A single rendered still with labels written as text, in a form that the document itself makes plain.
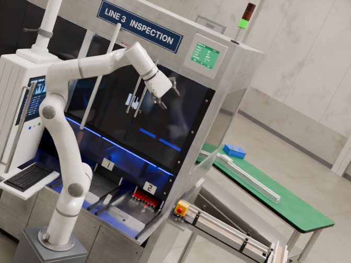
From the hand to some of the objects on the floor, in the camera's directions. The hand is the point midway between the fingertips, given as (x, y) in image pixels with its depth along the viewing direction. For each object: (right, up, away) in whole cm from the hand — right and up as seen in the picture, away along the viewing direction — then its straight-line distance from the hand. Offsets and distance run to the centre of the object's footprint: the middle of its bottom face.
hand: (170, 100), depth 193 cm
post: (-39, -149, +107) cm, 188 cm away
